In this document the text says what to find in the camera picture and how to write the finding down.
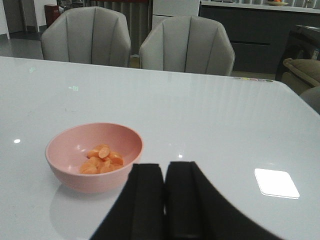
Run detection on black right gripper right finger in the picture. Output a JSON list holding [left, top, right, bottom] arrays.
[[165, 161, 278, 240]]

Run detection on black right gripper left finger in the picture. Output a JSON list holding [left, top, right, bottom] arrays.
[[91, 163, 164, 240]]

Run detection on orange ham slices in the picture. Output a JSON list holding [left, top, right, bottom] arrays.
[[79, 144, 125, 175]]

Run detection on pink plastic bowl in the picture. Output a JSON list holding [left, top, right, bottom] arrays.
[[45, 122, 144, 194]]

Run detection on right grey upholstered chair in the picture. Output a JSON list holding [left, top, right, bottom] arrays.
[[139, 15, 236, 76]]

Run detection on grey upholstered chair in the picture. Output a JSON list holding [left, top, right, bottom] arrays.
[[139, 15, 236, 76], [40, 6, 131, 67]]

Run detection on left grey upholstered chair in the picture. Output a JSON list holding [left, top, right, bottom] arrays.
[[40, 6, 131, 67]]

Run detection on dark grey counter cabinet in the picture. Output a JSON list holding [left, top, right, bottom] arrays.
[[200, 0, 320, 74]]

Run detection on grey curtain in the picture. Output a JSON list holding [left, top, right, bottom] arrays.
[[84, 0, 153, 55]]

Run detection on red trash bin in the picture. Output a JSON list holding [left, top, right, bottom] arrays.
[[44, 4, 60, 27]]

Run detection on fruit plate on counter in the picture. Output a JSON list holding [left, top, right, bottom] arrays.
[[266, 0, 289, 7]]

